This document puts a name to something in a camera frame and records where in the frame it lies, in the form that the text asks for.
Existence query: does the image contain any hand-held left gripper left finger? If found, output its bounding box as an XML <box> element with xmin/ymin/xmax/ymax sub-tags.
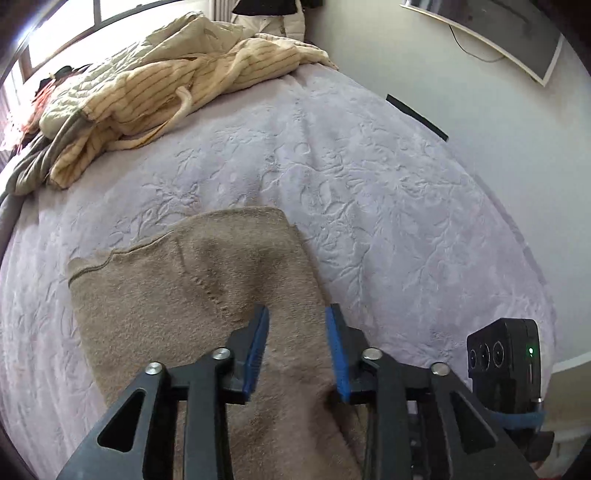
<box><xmin>55</xmin><ymin>305</ymin><xmax>270</xmax><ymax>480</ymax></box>

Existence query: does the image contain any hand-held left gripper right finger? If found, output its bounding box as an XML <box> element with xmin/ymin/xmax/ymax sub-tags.
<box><xmin>325</xmin><ymin>303</ymin><xmax>532</xmax><ymax>480</ymax></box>

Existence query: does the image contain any brown knit sweater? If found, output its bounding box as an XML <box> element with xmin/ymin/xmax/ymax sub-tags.
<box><xmin>68</xmin><ymin>207</ymin><xmax>370</xmax><ymax>480</ymax></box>

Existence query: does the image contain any bed with lilac bedspread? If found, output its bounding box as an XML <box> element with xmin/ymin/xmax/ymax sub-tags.
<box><xmin>0</xmin><ymin>64</ymin><xmax>560</xmax><ymax>480</ymax></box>

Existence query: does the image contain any black strip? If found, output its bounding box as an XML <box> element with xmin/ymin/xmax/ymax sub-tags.
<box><xmin>385</xmin><ymin>93</ymin><xmax>450</xmax><ymax>142</ymax></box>

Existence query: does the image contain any cream striped garment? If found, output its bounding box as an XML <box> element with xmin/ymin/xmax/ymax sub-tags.
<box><xmin>48</xmin><ymin>37</ymin><xmax>340</xmax><ymax>189</ymax></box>

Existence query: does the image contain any grey cloth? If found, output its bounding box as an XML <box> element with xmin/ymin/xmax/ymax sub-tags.
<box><xmin>4</xmin><ymin>117</ymin><xmax>90</xmax><ymax>195</ymax></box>

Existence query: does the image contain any pale green quilted blanket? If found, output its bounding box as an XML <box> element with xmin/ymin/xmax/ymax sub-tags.
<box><xmin>39</xmin><ymin>11</ymin><xmax>245</xmax><ymax>137</ymax></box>

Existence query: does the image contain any white pillow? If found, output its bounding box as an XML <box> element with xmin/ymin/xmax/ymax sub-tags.
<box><xmin>230</xmin><ymin>12</ymin><xmax>308</xmax><ymax>43</ymax></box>

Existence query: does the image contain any pink cloth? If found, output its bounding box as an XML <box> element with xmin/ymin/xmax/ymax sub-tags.
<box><xmin>25</xmin><ymin>84</ymin><xmax>54</xmax><ymax>136</ymax></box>

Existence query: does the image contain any dark bag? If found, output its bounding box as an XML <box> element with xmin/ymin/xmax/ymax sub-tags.
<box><xmin>39</xmin><ymin>66</ymin><xmax>89</xmax><ymax>89</ymax></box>

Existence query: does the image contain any black cloth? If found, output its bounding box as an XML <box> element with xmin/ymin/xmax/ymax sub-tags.
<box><xmin>232</xmin><ymin>0</ymin><xmax>306</xmax><ymax>16</ymax></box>

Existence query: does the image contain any black cable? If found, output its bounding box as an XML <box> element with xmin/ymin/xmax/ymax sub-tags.
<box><xmin>448</xmin><ymin>23</ymin><xmax>505</xmax><ymax>64</ymax></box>

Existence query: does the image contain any wall-mounted television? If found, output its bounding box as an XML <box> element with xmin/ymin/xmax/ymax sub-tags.
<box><xmin>399</xmin><ymin>0</ymin><xmax>565</xmax><ymax>88</ymax></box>

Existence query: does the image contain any window with dark frame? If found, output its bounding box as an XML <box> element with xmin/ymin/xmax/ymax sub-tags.
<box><xmin>0</xmin><ymin>0</ymin><xmax>195</xmax><ymax>88</ymax></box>

